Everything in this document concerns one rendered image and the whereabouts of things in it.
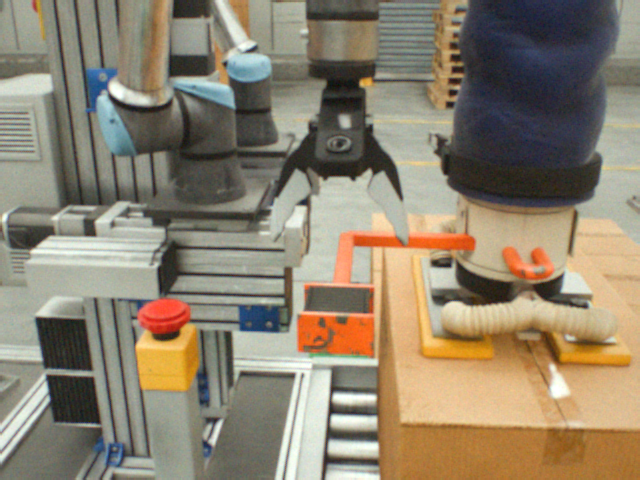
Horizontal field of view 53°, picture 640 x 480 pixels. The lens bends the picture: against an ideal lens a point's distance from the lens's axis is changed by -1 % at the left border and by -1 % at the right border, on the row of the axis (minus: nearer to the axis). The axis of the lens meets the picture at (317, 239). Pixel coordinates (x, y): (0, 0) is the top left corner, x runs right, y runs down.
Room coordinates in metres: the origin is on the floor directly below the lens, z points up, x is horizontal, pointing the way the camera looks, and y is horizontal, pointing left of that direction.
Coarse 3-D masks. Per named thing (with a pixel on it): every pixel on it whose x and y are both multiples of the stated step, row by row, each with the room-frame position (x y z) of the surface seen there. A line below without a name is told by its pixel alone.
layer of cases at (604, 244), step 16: (384, 224) 2.46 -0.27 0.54; (416, 224) 2.46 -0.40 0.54; (432, 224) 2.46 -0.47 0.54; (592, 224) 2.46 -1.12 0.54; (608, 224) 2.46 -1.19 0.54; (576, 240) 2.28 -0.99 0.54; (592, 240) 2.28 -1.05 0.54; (608, 240) 2.28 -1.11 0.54; (624, 240) 2.28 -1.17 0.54; (592, 256) 2.12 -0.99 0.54; (608, 256) 2.12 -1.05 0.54; (624, 256) 2.12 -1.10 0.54; (608, 272) 1.98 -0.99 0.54; (624, 272) 1.98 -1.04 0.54; (624, 288) 1.86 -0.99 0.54
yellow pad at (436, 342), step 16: (416, 256) 1.12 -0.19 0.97; (416, 272) 1.05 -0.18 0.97; (416, 288) 0.98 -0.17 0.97; (432, 304) 0.91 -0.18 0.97; (464, 304) 0.91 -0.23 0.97; (432, 320) 0.86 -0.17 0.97; (432, 336) 0.82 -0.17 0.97; (448, 336) 0.81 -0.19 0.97; (464, 336) 0.81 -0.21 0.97; (480, 336) 0.81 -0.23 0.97; (432, 352) 0.79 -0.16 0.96; (448, 352) 0.79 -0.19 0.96; (464, 352) 0.79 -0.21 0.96; (480, 352) 0.79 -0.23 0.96
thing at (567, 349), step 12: (552, 300) 0.92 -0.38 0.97; (564, 300) 0.92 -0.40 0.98; (576, 300) 0.87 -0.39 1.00; (552, 336) 0.82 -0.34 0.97; (564, 336) 0.81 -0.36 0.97; (612, 336) 0.81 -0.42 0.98; (552, 348) 0.81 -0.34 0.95; (564, 348) 0.78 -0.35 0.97; (576, 348) 0.78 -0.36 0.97; (588, 348) 0.78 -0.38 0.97; (600, 348) 0.78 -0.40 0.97; (612, 348) 0.78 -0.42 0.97; (624, 348) 0.78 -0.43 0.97; (564, 360) 0.78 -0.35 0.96; (576, 360) 0.77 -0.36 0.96; (588, 360) 0.77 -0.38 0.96; (600, 360) 0.77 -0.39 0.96; (612, 360) 0.77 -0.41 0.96; (624, 360) 0.77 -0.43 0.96
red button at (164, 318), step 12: (168, 300) 0.79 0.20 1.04; (144, 312) 0.76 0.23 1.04; (156, 312) 0.76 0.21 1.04; (168, 312) 0.76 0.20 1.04; (180, 312) 0.76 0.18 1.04; (144, 324) 0.74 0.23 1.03; (156, 324) 0.74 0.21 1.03; (168, 324) 0.74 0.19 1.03; (180, 324) 0.75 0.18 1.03; (156, 336) 0.75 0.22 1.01; (168, 336) 0.75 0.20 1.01
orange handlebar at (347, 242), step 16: (352, 240) 0.90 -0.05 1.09; (368, 240) 0.92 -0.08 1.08; (384, 240) 0.91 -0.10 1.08; (416, 240) 0.91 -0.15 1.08; (432, 240) 0.91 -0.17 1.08; (448, 240) 0.91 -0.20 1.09; (464, 240) 0.90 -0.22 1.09; (352, 256) 0.85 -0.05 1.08; (512, 256) 0.83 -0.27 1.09; (544, 256) 0.83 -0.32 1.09; (336, 272) 0.78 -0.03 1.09; (512, 272) 0.81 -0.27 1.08; (528, 272) 0.79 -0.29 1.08; (544, 272) 0.79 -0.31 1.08
